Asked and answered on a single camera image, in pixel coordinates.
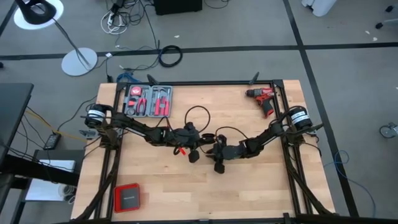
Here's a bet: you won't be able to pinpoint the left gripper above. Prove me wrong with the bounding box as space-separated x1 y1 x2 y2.
174 122 215 164

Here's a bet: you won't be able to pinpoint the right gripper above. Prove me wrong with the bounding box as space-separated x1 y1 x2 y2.
205 134 246 174

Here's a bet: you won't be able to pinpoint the grey tool kit case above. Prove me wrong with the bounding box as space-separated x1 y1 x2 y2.
123 84 174 118

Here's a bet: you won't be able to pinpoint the red-rimmed black box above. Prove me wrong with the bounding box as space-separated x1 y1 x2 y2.
113 182 141 214

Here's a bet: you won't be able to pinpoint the floor lamp with grey base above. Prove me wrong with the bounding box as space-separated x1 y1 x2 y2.
14 0 99 77

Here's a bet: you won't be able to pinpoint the black power adapter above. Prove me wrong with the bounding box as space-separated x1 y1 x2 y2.
43 133 62 151

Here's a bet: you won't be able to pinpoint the white box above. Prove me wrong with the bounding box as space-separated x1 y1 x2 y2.
24 159 78 202

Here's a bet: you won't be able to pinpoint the black stand beam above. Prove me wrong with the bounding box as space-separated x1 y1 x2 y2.
0 154 81 224

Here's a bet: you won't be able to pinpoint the grey caster wheel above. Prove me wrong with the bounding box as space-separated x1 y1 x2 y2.
379 122 398 139

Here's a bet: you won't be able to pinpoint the white plastic container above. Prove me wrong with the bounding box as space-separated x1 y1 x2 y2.
300 0 337 17

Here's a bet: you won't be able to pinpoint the white round disc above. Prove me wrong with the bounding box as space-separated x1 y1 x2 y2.
13 0 65 31

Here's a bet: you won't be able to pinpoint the black desk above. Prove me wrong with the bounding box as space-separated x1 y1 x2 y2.
0 82 34 166

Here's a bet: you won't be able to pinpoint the office chair base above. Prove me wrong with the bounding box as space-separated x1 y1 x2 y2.
374 4 398 30

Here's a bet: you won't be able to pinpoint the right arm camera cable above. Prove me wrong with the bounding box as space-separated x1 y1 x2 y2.
215 125 249 141

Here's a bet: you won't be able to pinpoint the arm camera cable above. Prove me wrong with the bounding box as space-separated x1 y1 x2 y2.
215 125 249 141
184 105 211 134

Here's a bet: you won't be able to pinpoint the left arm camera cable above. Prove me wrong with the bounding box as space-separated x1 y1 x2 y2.
184 105 211 134

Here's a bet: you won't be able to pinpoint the red-handled hammer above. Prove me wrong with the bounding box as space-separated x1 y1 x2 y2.
152 88 170 116

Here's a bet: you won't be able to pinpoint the black aluminium frame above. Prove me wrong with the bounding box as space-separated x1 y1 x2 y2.
73 79 336 224

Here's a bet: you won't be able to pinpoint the red-handled pliers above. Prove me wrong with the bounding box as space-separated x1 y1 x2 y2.
136 96 148 116

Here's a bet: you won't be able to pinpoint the red black cordless drill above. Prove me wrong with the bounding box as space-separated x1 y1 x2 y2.
245 87 276 119

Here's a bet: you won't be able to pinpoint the coiled black floor cable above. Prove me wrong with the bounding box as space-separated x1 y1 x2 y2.
158 45 183 68

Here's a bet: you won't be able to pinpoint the blue cable bundle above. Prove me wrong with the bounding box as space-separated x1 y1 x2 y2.
116 71 142 84

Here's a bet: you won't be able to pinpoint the grey metal bracket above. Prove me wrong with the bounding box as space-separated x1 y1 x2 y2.
79 129 96 140

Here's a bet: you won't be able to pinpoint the long black floor cable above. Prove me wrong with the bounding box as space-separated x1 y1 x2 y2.
136 0 161 50

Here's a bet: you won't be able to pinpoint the blue floor cable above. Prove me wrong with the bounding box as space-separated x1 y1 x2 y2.
323 150 377 218

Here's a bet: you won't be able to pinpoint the white power strip cable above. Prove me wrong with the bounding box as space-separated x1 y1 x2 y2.
101 9 129 35

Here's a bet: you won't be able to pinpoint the yellow floor cable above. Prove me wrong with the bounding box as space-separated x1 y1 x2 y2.
24 108 88 142

